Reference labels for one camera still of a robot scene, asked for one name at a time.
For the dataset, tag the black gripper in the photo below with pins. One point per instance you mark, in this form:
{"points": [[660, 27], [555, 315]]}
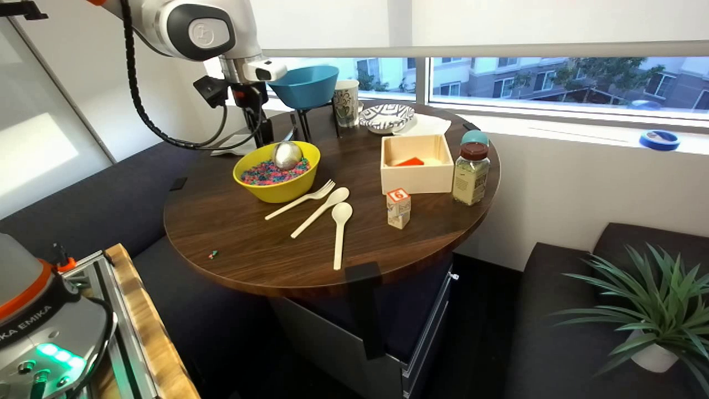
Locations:
{"points": [[249, 95]]}

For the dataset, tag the Franka robot arm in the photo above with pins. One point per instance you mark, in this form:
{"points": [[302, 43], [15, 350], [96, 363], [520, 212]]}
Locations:
{"points": [[200, 30]]}

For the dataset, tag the silver serving spoon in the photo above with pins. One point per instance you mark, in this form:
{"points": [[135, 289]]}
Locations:
{"points": [[286, 154]]}

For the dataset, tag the blue bowl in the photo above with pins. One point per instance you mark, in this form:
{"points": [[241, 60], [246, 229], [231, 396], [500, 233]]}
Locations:
{"points": [[306, 87]]}

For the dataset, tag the yellow bowl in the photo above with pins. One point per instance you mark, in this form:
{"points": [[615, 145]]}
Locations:
{"points": [[283, 189]]}

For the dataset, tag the cream plastic spoon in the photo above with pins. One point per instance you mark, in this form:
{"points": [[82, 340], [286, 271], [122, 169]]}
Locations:
{"points": [[339, 229], [323, 206]]}

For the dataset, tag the small teal bowl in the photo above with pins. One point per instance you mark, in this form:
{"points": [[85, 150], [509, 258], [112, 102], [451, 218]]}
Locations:
{"points": [[475, 138]]}

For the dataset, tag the colourful candies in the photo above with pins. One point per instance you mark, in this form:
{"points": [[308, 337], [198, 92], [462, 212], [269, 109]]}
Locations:
{"points": [[262, 174]]}

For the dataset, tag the cream plastic fork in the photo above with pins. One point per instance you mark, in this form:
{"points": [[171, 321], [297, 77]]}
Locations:
{"points": [[310, 195]]}

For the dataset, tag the glass jar with filling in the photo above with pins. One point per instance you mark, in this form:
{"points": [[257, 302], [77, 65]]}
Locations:
{"points": [[347, 102]]}

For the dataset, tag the black white patterned plate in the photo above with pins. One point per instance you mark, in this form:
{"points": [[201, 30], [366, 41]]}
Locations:
{"points": [[385, 115]]}

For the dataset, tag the small screw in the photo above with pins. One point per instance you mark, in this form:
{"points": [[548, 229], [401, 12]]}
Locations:
{"points": [[214, 254]]}

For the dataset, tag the orange item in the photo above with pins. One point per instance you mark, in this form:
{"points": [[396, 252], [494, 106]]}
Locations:
{"points": [[410, 161]]}

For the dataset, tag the light wooden box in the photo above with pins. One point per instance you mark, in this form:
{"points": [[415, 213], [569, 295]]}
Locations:
{"points": [[417, 181]]}

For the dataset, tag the white napkin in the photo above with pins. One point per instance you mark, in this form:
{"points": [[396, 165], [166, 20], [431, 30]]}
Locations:
{"points": [[427, 124]]}

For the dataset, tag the dark long sofa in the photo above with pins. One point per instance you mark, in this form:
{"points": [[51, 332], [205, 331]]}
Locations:
{"points": [[103, 199]]}

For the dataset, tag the spice jar brown lid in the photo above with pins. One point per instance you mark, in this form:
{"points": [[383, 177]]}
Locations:
{"points": [[469, 181]]}

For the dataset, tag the grey table base cabinet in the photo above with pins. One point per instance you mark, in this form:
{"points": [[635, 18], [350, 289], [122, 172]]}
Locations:
{"points": [[333, 346]]}

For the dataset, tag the wooden board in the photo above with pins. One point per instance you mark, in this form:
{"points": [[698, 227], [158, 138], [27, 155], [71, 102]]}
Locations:
{"points": [[150, 332]]}

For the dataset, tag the white roller blind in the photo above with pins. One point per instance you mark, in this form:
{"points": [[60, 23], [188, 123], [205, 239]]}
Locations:
{"points": [[479, 24]]}

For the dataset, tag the dark square seat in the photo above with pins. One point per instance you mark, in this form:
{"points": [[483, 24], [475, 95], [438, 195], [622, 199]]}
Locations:
{"points": [[560, 346]]}

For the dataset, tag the blue tape roll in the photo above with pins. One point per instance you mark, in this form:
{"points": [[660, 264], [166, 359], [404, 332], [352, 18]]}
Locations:
{"points": [[659, 141]]}

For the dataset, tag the green spiky plant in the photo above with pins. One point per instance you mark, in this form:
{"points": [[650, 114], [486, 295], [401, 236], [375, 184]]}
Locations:
{"points": [[656, 302]]}

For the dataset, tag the white plant pot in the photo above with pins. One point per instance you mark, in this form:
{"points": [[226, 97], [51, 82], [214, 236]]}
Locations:
{"points": [[653, 358]]}

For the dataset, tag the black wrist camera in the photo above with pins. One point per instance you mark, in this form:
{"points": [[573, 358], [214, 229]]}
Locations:
{"points": [[211, 89]]}

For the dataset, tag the white window frame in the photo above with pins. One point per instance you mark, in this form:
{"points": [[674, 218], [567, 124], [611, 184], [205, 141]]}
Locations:
{"points": [[421, 80]]}

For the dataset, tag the glass wall panel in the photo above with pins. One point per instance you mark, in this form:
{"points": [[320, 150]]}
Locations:
{"points": [[35, 141]]}

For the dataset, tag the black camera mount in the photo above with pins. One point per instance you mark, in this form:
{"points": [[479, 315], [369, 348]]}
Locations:
{"points": [[22, 9]]}

